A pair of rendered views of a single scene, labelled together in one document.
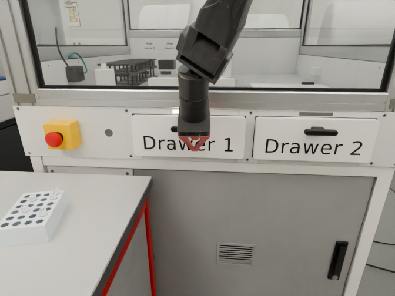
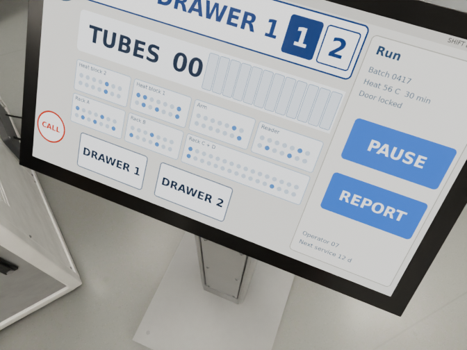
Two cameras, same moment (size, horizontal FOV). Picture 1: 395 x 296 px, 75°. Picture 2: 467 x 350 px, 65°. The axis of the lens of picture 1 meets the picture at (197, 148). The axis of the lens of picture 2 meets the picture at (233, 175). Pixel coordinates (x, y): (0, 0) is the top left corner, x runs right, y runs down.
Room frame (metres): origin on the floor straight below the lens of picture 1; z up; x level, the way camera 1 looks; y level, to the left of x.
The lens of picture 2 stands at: (0.09, -0.73, 1.39)
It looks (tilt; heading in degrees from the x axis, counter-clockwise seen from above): 60 degrees down; 320
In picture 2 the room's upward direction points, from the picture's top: 5 degrees clockwise
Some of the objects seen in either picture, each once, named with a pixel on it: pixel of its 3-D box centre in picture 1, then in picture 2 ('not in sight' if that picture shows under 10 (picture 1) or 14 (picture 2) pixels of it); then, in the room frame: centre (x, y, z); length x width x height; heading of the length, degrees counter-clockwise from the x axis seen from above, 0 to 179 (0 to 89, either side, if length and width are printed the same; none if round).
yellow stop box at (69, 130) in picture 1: (62, 134); not in sight; (0.65, 0.35, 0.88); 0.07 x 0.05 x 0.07; 86
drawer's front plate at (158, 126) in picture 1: (188, 136); not in sight; (0.64, 0.02, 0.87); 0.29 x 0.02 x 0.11; 86
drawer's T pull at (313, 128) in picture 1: (318, 130); not in sight; (0.59, -0.29, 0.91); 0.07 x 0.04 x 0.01; 86
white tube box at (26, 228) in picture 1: (35, 215); not in sight; (0.43, 0.32, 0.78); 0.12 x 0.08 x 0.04; 10
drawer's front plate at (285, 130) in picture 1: (313, 140); not in sight; (0.61, -0.29, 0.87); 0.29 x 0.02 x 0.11; 86
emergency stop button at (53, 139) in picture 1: (54, 138); not in sight; (0.61, 0.36, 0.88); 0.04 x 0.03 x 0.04; 86
